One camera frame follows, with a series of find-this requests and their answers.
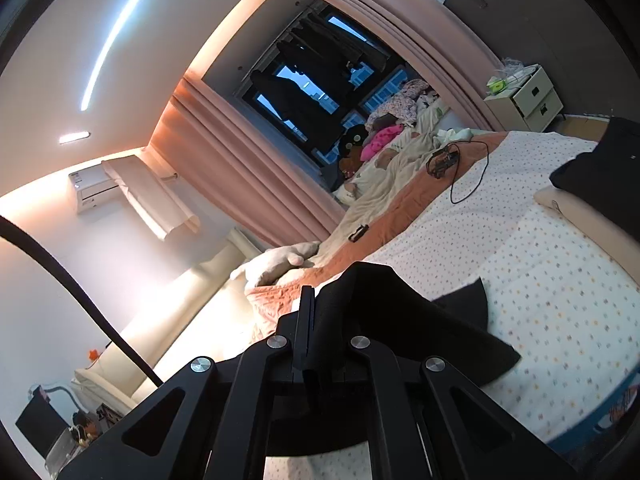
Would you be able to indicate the folded black garment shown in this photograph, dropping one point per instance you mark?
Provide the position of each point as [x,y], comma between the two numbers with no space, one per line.
[610,180]

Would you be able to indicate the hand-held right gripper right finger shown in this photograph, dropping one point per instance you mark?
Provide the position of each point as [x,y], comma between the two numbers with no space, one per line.
[360,360]

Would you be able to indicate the ceiling strip light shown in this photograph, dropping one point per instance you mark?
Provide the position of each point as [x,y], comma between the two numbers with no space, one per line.
[112,40]

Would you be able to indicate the hanging white cloth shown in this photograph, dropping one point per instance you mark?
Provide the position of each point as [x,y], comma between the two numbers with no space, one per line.
[150,195]

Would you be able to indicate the orange flower decoration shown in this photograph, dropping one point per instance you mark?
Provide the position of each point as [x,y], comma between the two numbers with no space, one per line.
[93,354]

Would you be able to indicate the black jacket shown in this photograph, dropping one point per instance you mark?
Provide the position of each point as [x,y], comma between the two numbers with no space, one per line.
[380,305]

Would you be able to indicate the white nightstand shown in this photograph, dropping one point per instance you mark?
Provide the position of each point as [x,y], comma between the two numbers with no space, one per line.
[530,97]

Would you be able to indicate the small black remote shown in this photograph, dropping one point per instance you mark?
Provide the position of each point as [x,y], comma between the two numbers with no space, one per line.
[358,234]

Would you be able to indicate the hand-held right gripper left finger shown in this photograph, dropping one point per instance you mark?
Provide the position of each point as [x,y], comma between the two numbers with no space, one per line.
[292,345]

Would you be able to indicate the pink curtain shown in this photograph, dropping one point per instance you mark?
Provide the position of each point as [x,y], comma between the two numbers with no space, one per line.
[240,160]
[400,15]

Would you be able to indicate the pale green cloth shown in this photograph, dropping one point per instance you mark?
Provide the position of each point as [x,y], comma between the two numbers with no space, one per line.
[452,136]

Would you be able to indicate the hanging black coat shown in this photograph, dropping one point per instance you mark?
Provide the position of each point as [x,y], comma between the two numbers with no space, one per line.
[300,110]

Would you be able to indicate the cream padded headboard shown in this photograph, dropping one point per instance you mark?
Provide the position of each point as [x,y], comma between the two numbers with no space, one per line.
[200,310]

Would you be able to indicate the beige bear print blanket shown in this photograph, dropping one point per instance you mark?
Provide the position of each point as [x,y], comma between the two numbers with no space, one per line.
[380,180]

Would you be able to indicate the bed with dotted sheet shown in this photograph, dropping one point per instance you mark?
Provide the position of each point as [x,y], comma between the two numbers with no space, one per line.
[500,240]

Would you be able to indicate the white plush toy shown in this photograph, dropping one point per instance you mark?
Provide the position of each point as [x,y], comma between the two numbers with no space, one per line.
[275,265]

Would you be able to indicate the white air conditioner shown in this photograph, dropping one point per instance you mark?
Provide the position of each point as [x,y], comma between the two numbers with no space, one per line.
[95,190]

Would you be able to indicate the pink cloth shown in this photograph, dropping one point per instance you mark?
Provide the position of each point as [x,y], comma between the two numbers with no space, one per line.
[380,140]

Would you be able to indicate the rectangular ceiling light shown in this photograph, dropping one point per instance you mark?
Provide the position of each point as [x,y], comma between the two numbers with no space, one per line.
[75,137]

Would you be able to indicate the green item on nightstand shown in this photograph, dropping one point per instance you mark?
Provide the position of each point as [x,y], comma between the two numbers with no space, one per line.
[496,85]

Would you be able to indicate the hanging dark clothes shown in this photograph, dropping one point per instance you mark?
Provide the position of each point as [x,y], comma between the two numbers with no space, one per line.
[287,72]
[325,50]

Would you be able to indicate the black plush toy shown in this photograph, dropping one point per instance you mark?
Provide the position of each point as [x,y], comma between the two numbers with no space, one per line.
[355,136]

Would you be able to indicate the floral cloth pile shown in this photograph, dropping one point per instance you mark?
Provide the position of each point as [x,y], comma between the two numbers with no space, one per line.
[405,100]

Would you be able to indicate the brown plush toy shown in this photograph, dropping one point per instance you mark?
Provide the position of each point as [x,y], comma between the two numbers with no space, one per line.
[350,162]

